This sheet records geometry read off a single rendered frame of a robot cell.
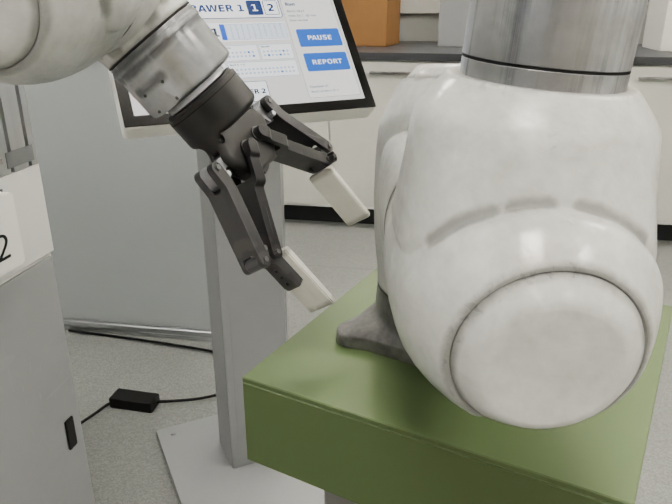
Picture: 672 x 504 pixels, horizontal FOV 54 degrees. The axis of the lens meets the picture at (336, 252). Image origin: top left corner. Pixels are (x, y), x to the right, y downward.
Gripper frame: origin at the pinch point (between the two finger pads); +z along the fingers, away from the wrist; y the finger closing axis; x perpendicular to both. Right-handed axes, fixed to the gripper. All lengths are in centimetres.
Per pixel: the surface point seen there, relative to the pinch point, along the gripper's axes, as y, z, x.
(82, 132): -113, -23, -136
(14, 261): -8, -17, -52
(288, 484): -33, 70, -86
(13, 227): -10, -20, -50
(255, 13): -78, -19, -36
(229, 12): -75, -22, -39
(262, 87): -64, -8, -37
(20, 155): -19, -27, -48
